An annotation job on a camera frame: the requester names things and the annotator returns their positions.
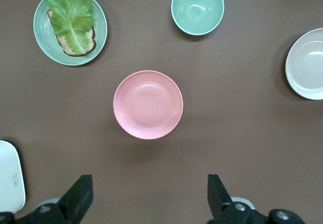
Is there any green lettuce leaf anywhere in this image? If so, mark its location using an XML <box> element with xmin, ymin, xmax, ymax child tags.
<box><xmin>47</xmin><ymin>0</ymin><xmax>94</xmax><ymax>54</ymax></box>

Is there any green shallow plate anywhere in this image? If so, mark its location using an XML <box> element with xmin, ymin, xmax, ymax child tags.
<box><xmin>33</xmin><ymin>0</ymin><xmax>109</xmax><ymax>67</ymax></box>

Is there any green deep bowl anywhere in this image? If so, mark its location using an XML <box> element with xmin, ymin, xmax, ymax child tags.
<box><xmin>171</xmin><ymin>0</ymin><xmax>225</xmax><ymax>36</ymax></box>

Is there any brown table cloth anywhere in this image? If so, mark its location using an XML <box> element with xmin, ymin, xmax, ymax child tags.
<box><xmin>0</xmin><ymin>0</ymin><xmax>323</xmax><ymax>224</ymax></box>

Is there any toasted bread slice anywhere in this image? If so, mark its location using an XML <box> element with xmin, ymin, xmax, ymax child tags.
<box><xmin>46</xmin><ymin>9</ymin><xmax>97</xmax><ymax>57</ymax></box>

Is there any pink shallow plate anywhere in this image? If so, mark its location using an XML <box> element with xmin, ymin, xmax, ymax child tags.
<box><xmin>113</xmin><ymin>70</ymin><xmax>184</xmax><ymax>140</ymax></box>

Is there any beige shallow plate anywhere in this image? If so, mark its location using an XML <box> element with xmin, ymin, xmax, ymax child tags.
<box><xmin>285</xmin><ymin>28</ymin><xmax>323</xmax><ymax>100</ymax></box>

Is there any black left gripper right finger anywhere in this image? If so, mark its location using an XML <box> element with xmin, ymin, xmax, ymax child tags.
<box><xmin>206</xmin><ymin>174</ymin><xmax>305</xmax><ymax>224</ymax></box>

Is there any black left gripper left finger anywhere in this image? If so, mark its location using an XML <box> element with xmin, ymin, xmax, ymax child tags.
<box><xmin>0</xmin><ymin>175</ymin><xmax>93</xmax><ymax>224</ymax></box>

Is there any white rounded appliance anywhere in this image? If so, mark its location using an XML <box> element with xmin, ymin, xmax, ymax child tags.
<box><xmin>0</xmin><ymin>140</ymin><xmax>26</xmax><ymax>212</ymax></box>

